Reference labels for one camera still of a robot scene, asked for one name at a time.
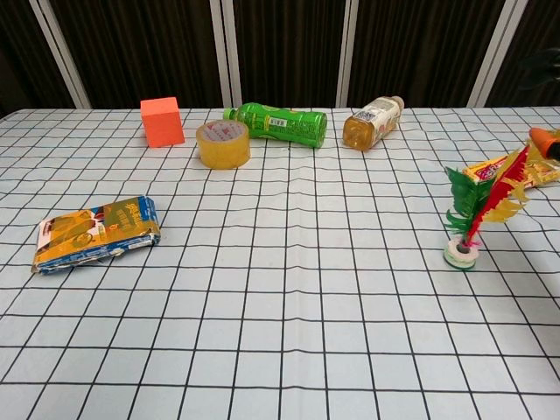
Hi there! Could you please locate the colourful feather shuttlecock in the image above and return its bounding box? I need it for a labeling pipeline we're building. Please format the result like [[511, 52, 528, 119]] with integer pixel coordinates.
[[444, 143, 533, 272]]

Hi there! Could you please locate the yellow packing tape roll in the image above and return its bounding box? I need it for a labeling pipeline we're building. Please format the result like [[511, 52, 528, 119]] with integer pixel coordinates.
[[196, 119, 252, 170]]

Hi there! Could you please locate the green plastic drink bottle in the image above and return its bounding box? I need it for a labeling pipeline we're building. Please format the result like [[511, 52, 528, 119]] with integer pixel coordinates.
[[222, 101, 328, 149]]

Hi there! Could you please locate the white black checkered tablecloth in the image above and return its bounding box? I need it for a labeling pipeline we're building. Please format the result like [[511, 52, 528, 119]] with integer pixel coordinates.
[[0, 106, 560, 420]]

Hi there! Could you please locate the amber tea bottle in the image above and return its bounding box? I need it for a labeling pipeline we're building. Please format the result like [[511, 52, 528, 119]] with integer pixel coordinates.
[[342, 95, 405, 152]]

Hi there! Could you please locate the orange foam cube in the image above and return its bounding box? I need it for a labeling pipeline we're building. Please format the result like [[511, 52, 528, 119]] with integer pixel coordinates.
[[140, 96, 186, 149]]

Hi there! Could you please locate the dark partition panel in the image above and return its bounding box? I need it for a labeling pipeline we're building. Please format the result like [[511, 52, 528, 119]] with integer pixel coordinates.
[[0, 0, 75, 120], [347, 0, 507, 109], [48, 0, 225, 110], [231, 0, 352, 109], [484, 0, 560, 109]]

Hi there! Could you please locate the blue yellow crumpled carton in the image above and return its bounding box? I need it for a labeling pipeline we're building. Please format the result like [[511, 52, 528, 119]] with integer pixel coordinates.
[[30, 195, 163, 276]]

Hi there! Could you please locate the yellow red snack packet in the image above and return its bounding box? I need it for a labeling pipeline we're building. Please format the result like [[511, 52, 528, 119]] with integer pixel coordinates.
[[462, 150, 560, 192]]

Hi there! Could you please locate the white partition frame post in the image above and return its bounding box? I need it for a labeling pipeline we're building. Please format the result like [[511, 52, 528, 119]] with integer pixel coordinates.
[[467, 0, 528, 109], [28, 0, 92, 109], [208, 0, 243, 109], [335, 0, 365, 109]]

